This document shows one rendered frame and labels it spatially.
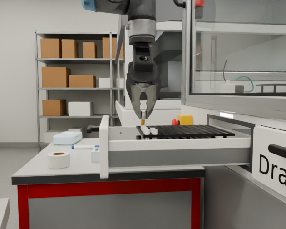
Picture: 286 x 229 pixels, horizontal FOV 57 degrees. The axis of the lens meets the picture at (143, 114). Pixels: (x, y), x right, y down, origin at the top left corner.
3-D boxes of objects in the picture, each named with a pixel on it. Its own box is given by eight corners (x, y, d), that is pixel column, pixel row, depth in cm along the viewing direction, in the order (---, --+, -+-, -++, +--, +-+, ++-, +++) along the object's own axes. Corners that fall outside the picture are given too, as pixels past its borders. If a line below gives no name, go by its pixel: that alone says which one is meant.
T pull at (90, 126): (86, 133, 64) (86, 128, 64) (88, 129, 72) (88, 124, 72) (101, 133, 65) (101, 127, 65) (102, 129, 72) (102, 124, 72)
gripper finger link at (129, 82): (142, 101, 71) (143, 68, 71) (143, 101, 70) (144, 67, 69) (125, 100, 71) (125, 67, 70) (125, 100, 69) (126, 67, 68)
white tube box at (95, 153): (91, 162, 90) (91, 151, 90) (93, 156, 98) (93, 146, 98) (127, 162, 91) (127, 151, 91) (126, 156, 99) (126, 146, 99)
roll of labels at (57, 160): (63, 161, 91) (63, 150, 91) (74, 166, 86) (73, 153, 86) (43, 165, 87) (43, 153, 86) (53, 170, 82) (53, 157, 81)
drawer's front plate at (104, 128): (100, 179, 55) (99, 126, 54) (103, 150, 83) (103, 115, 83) (108, 179, 55) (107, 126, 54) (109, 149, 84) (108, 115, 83)
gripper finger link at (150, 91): (154, 116, 76) (152, 84, 75) (157, 118, 70) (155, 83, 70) (143, 117, 76) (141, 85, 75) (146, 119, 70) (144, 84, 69)
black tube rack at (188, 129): (143, 162, 61) (143, 135, 61) (135, 147, 79) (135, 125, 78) (234, 159, 64) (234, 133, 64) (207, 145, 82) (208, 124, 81)
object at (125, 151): (108, 169, 57) (108, 141, 56) (109, 146, 82) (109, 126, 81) (282, 163, 61) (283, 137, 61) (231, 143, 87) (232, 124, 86)
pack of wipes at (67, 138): (72, 145, 120) (72, 136, 119) (52, 145, 120) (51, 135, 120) (82, 139, 134) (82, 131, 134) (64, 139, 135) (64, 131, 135)
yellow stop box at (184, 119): (179, 134, 102) (179, 115, 101) (175, 131, 109) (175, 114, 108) (192, 134, 102) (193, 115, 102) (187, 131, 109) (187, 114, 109)
